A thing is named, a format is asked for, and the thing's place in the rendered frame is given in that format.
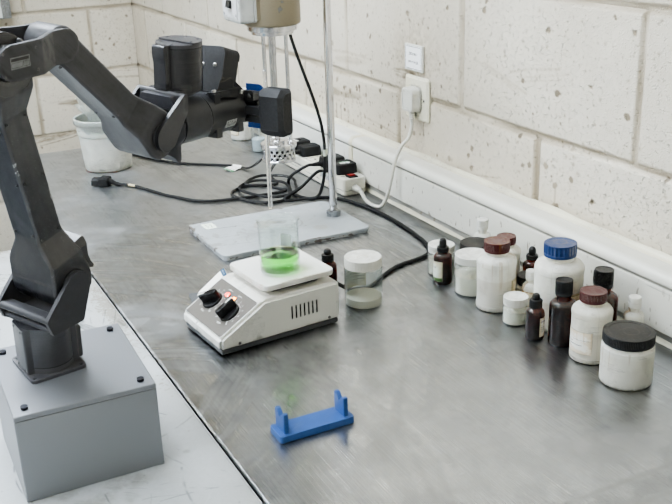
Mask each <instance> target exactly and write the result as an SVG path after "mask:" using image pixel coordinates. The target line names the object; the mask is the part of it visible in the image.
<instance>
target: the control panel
mask: <svg viewBox="0 0 672 504"><path fill-rule="evenodd" d="M211 289H216V290H217V291H218V292H220V293H221V294H222V298H221V300H220V301H219V303H218V304H216V305H215V306H213V307H211V308H205V307H204V306H203V304H202V303H203V302H202V301H201V300H200V299H198V300H197V301H195V302H194V303H193V304H192V305H191V306H190V307H189V308H188V309H186V310H187V311H188V312H189V313H190V314H191V315H192V316H194V317H195V318H196V319H197V320H199V321H200V322H201V323H202V324H204V325H205V326H206V327H207V328H209V329H210V330H211V331H212V332H214V333H215V334H216V335H217V336H218V337H221V336H222V335H223V334H225V333H226V332H227V331H228V330H229V329H230V328H231V327H232V326H233V325H234V324H236V323H237V322H238V321H239V320H240V319H241V318H242V317H243V316H244V315H246V314H247V313H248V312H249V311H250V310H251V309H252V308H253V307H254V306H255V305H256V304H257V302H255V301H254V300H253V299H251V298H250V297H248V296H247V295H245V294H244V293H242V292H241V291H240V290H238V289H237V288H235V287H234V286H232V285H231V284H229V283H228V282H227V281H225V280H224V279H222V278H221V279H220V280H219V281H218V282H217V283H216V284H215V285H213V286H212V287H211V288H210V289H209V290H211ZM226 293H230V295H229V296H227V297H225V294H226ZM230 297H232V298H233V297H236V299H235V300H234V301H235V302H236V304H237V305H238V306H239V311H238V313H237V314H236V316H235V317H233V318H232V319H230V320H228V321H221V320H220V318H219V317H218V316H217V314H216V313H215V310H216V309H217V308H218V307H219V306H220V305H222V304H223V303H224V302H225V301H226V300H227V299H228V298H230Z"/></svg>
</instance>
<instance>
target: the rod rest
mask: <svg viewBox="0 0 672 504"><path fill-rule="evenodd" d="M334 405H335V407H331V408H328V409H324V410H321V411H317V412H314V413H310V414H307V415H303V416H300V417H296V418H293V419H289V420H288V414H287V413H283V412H282V409H281V407H280V406H279V405H278V406H275V417H276V423H275V424H272V425H271V426H270V430H271V433H272V435H273V436H274V437H275V438H276V439H277V440H278V441H279V443H280V444H285V443H288V442H291V441H295V440H298V439H302V438H305V437H308V436H312V435H315V434H318V433H322V432H325V431H329V430H332V429H335V428H339V427H342V426H345V425H349V424H352V423H354V415H353V414H352V413H351V412H350V411H349V410H348V398H347V397H346V396H344V397H342V395H341V392H340V390H339V389H336V390H334Z"/></svg>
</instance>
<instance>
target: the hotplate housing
mask: <svg viewBox="0 0 672 504"><path fill-rule="evenodd" d="M222 279H224V280H225V281H227V282H228V283H229V284H231V285H232V286H234V287H235V288H237V289H238V290H240V291H241V292H242V293H244V294H245V295H247V296H248V297H250V298H251V299H253V300H254V301H255V302H257V304H256V305H255V306H254V307H253V308H252V309H251V310H250V311H249V312H248V313H247V314H246V315H244V316H243V317H242V318H241V319H240V320H239V321H238V322H237V323H236V324H234V325H233V326H232V327H231V328H230V329H229V330H228V331H227V332H226V333H225V334H223V335H222V336H221V337H218V336H217V335H216V334H215V333H214V332H212V331H211V330H210V329H209V328H207V327H206V326H205V325H204V324H202V323H201V322H200V321H199V320H197V319H196V318H195V317H194V316H192V315H191V314H190V313H189V312H188V311H187V310H186V311H185V313H184V320H185V321H186V324H187V326H188V327H189V328H191V329H192V330H193V331H194V332H195V333H197V334H198V335H199V336H200V337H201V338H203V339H204V340H205V341H206V342H207V343H209V344H210V345H211V346H212V347H213V348H215V349H216V350H217V351H218V352H219V353H221V354H222V355H225V354H228V353H232V352H235V351H239V350H242V349H245V348H249V347H252V346H256V345H259V344H262V343H266V342H269V341H272V340H276V339H279V338H283V337H286V336H289V335H293V334H296V333H300V332H303V331H306V330H310V329H313V328H317V327H320V326H323V325H327V324H330V323H333V322H337V321H338V317H337V316H338V314H339V297H338V282H336V281H335V280H334V279H332V278H330V277H329V276H326V277H322V278H318V279H315V280H311V281H307V282H303V283H300V284H296V285H292V286H288V287H285V288H281V289H277V290H273V291H262V290H260V289H259V288H257V287H256V286H254V285H253V284H251V283H250V282H248V281H247V280H245V279H244V278H242V277H241V276H239V275H238V274H236V273H235V272H233V273H229V274H227V275H226V276H223V277H222Z"/></svg>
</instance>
